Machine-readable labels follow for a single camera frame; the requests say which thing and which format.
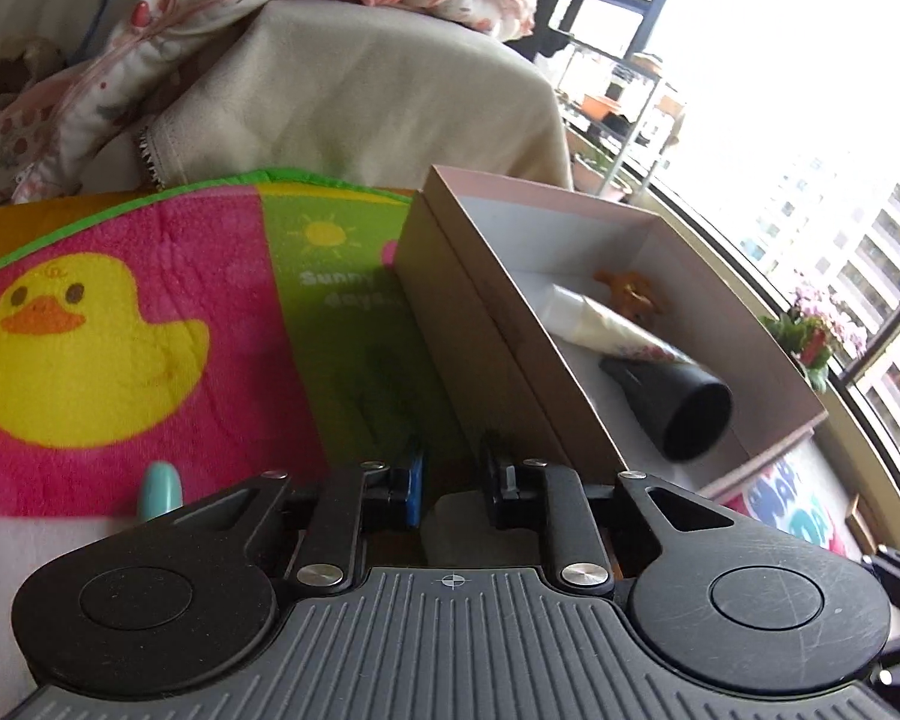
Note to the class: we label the black cone-shaped object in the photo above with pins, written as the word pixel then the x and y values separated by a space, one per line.
pixel 683 409

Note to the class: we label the cream lotion tube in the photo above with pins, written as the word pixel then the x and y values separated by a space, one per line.
pixel 579 320

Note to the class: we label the floral pink blanket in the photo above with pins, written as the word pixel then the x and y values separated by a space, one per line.
pixel 52 130

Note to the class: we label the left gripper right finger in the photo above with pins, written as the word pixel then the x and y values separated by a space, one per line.
pixel 550 499

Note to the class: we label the colourful cartoon play mat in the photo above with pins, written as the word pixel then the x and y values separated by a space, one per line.
pixel 257 337

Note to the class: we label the pink cardboard box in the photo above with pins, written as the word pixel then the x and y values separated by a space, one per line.
pixel 477 256

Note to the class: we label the metal balcony shelf rack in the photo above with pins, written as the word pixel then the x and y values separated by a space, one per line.
pixel 621 117

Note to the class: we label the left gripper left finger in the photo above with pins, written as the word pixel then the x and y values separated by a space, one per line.
pixel 335 520

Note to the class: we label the purple flower pot plant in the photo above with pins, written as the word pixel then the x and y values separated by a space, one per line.
pixel 812 332

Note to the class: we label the beige covered sofa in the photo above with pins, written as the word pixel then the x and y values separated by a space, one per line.
pixel 373 95

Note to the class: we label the brown bear figurine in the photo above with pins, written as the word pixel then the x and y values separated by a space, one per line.
pixel 633 296

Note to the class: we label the teal plastic toy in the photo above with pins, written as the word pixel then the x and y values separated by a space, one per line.
pixel 161 491

